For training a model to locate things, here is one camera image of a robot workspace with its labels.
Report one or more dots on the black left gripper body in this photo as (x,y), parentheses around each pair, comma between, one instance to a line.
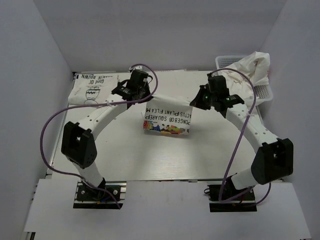
(144,92)

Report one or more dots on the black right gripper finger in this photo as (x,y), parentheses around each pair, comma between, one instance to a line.
(232,100)
(198,101)

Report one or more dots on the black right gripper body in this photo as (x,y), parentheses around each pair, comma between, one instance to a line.
(213,97)

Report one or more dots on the white cartoon print t-shirt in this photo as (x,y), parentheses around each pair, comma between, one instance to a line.
(168,115)

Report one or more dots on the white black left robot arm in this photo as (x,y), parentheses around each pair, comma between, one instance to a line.
(79,139)

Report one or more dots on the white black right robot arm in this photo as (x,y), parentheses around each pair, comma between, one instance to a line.
(274,157)

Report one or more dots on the white perforated plastic basket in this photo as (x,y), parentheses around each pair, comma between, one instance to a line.
(247,75)

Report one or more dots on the crumpled white t-shirt in basket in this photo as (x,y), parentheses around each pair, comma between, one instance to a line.
(250,75)

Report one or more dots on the folded white Charlie Brown t-shirt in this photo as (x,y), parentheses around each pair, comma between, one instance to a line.
(92,88)

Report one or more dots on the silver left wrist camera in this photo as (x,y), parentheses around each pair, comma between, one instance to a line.
(139,67)

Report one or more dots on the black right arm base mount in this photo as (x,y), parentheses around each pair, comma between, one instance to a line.
(232,201)

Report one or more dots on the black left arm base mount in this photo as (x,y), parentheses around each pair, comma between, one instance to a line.
(87,198)

